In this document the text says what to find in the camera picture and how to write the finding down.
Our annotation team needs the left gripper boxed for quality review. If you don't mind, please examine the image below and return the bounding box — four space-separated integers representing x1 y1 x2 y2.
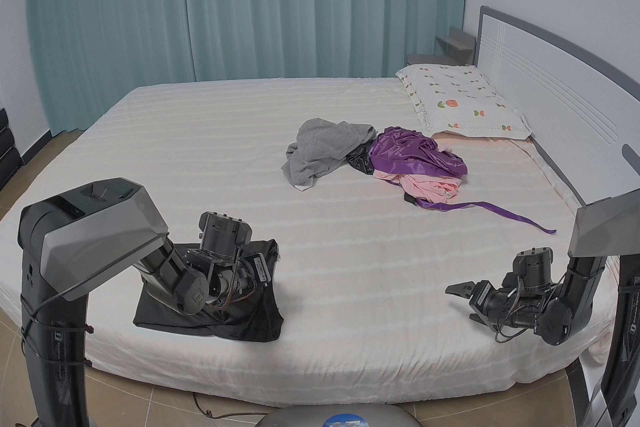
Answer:
220 254 274 307

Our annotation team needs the pink garment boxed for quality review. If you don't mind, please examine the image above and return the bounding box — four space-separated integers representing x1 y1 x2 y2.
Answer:
374 170 462 208

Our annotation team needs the grey garment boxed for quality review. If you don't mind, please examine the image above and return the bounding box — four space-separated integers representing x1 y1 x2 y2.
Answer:
281 118 378 192

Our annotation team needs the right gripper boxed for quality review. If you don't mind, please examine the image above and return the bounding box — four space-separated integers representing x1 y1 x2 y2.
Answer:
445 282 527 331

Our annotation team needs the grey bedside table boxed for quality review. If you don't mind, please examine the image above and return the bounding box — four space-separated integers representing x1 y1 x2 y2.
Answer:
406 26 476 65

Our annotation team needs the black T-shirt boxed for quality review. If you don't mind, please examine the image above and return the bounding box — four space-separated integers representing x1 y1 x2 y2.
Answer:
132 239 285 343

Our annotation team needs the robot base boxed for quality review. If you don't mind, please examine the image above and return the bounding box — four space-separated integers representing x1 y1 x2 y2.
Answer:
255 405 416 427

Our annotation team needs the white printed pillow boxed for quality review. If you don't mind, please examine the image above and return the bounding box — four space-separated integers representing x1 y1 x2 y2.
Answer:
396 64 533 139

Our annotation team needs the purple garment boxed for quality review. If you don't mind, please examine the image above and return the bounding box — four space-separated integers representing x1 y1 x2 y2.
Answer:
369 127 557 234

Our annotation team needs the black chest of drawers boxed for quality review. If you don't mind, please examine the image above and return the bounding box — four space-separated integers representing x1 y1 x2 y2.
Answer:
0 107 23 190

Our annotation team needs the bed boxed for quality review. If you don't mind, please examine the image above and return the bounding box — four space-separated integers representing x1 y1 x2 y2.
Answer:
0 6 640 408

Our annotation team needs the black cable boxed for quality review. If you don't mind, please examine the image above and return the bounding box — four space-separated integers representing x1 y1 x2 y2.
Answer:
191 391 273 420

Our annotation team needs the shiny black garment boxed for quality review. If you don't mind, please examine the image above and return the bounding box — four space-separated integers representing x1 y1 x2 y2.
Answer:
346 142 376 175

